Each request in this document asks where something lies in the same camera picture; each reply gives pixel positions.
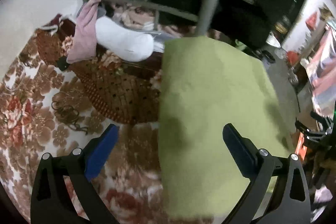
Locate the olive green garment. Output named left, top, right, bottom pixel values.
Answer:
left=158, top=36, right=293, bottom=220

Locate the floral brown white blanket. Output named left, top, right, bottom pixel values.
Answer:
left=1, top=31, right=172, bottom=223

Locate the dark red patterned pillow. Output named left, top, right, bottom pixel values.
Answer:
left=36, top=15, right=162, bottom=124

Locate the small black object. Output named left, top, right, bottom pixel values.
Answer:
left=56, top=56, right=70, bottom=71

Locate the pink cloth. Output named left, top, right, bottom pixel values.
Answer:
left=67, top=0, right=102, bottom=64

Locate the white pillow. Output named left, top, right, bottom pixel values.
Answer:
left=95, top=16, right=154, bottom=62

